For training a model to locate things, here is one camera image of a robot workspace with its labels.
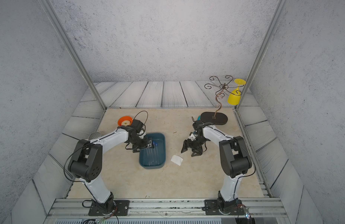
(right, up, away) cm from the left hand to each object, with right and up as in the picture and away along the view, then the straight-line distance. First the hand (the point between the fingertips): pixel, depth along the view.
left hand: (151, 148), depth 91 cm
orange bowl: (-23, +18, +17) cm, 33 cm away
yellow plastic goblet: (+57, +33, +7) cm, 66 cm away
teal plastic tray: (+2, -6, 0) cm, 6 cm away
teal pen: (+35, +20, +23) cm, 46 cm away
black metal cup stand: (+47, +19, +20) cm, 54 cm away
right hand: (+23, -2, -4) cm, 24 cm away
